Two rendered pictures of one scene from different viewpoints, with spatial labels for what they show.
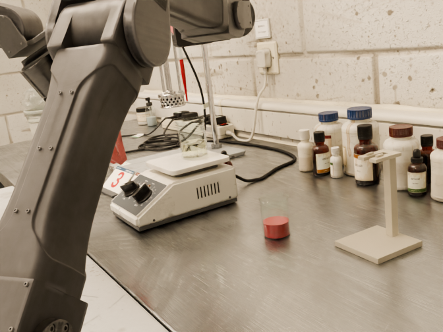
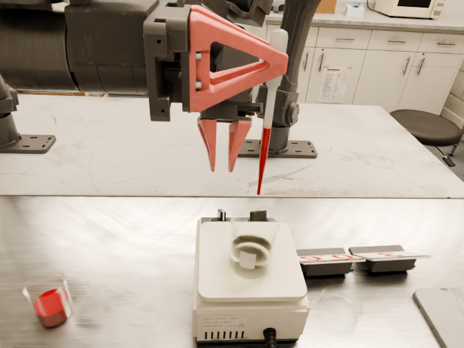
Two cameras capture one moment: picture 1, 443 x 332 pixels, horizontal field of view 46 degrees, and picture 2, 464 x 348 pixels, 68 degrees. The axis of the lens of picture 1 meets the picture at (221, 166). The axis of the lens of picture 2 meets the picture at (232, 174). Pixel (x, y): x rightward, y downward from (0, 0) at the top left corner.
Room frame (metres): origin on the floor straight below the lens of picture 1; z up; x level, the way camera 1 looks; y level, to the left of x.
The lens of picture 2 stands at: (1.02, -0.21, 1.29)
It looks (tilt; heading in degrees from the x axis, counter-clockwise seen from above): 34 degrees down; 114
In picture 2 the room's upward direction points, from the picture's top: 4 degrees clockwise
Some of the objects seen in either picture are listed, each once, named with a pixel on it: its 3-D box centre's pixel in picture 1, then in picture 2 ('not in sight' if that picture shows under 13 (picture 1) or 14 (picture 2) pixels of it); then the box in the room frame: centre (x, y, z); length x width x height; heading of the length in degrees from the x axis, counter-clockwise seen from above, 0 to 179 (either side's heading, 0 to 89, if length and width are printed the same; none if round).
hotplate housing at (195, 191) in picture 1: (177, 187); (244, 264); (0.91, 0.08, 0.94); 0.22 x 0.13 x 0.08; 120
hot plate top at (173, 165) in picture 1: (186, 161); (248, 257); (0.92, 0.06, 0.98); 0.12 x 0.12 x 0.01; 30
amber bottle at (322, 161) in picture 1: (320, 153); not in sight; (1.02, -0.20, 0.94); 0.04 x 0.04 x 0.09
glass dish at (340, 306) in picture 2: not in sight; (340, 306); (1.04, 0.11, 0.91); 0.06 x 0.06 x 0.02
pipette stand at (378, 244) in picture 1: (375, 201); not in sight; (0.64, -0.20, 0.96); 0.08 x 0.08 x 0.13; 28
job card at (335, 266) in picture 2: not in sight; (324, 255); (1.00, 0.18, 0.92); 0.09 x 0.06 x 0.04; 33
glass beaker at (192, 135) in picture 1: (190, 138); (251, 241); (0.93, 0.05, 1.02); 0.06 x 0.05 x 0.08; 130
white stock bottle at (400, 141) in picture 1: (401, 156); not in sight; (0.88, -0.32, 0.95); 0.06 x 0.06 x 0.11
